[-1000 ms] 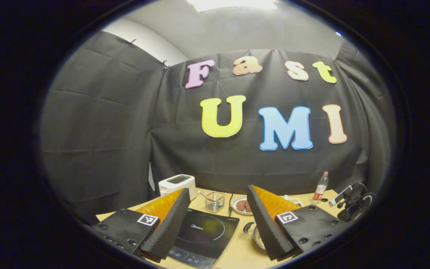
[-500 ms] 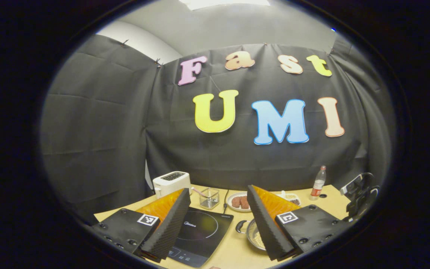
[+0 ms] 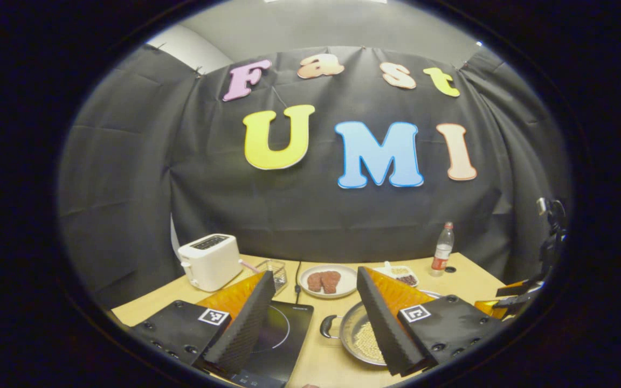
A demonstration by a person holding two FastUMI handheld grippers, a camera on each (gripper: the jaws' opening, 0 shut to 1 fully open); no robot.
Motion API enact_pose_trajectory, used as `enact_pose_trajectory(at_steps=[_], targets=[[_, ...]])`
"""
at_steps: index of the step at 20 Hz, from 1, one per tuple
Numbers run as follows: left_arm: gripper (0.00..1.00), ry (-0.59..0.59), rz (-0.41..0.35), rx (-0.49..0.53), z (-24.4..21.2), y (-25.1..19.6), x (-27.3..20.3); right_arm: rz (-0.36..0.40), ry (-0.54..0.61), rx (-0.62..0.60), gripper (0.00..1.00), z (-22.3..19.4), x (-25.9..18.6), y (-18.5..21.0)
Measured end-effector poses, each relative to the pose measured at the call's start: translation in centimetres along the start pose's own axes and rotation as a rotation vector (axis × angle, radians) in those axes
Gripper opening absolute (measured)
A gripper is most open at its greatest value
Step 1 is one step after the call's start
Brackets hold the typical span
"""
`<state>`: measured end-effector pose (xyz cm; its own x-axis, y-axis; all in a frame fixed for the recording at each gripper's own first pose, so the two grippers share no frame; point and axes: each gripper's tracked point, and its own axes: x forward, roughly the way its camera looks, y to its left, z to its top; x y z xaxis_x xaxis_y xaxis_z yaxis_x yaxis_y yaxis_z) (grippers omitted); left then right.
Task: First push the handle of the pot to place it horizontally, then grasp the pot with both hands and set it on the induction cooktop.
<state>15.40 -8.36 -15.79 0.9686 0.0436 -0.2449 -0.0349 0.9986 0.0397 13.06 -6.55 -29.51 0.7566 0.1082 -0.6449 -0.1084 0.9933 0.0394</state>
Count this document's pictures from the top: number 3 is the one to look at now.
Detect plastic bottle with red label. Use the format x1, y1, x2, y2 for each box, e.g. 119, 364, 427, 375
430, 221, 455, 278

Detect white toaster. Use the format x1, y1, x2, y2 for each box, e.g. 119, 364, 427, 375
177, 233, 244, 293

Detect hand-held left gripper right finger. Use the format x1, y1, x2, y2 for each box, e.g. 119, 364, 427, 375
357, 267, 510, 377

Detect white divided condiment tray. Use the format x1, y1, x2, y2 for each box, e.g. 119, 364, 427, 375
374, 261, 420, 288

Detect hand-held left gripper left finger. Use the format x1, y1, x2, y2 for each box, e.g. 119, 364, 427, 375
127, 271, 277, 378

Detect black backdrop cloth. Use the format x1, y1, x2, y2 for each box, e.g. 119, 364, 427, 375
58, 44, 572, 308

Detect pile of soybeans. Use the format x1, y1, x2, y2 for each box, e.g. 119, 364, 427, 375
353, 322, 387, 363

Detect steel pot with black handles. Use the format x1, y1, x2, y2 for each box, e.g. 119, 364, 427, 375
320, 291, 443, 367

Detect black induction cooktop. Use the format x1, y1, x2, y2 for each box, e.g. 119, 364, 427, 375
230, 301, 315, 387

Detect white plate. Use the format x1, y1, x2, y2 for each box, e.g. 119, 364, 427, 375
299, 264, 358, 299

